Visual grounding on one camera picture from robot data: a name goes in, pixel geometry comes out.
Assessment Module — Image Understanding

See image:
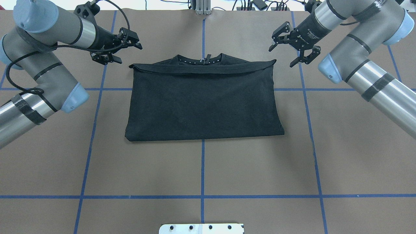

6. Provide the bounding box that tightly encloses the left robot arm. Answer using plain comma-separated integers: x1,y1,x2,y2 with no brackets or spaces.
0,0,142,148

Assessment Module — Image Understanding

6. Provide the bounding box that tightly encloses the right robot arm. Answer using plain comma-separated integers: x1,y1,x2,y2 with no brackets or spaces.
269,0,416,138

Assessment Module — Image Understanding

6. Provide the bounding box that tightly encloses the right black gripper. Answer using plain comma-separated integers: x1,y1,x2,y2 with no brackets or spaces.
268,16,325,68

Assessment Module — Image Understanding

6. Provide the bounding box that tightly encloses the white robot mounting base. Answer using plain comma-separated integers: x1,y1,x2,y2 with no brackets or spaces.
159,223,245,234

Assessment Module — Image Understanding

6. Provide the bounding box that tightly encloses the aluminium frame post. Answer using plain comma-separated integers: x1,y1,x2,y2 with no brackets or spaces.
191,0,212,15

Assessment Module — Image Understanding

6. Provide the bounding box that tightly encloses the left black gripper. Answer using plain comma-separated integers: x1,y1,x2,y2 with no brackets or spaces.
89,26,143,65

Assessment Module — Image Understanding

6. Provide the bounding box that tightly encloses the black graphic t-shirt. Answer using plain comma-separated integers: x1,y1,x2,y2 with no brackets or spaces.
125,53,285,142

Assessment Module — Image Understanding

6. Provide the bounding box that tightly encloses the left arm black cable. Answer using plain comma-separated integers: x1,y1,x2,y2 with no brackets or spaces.
6,0,130,95

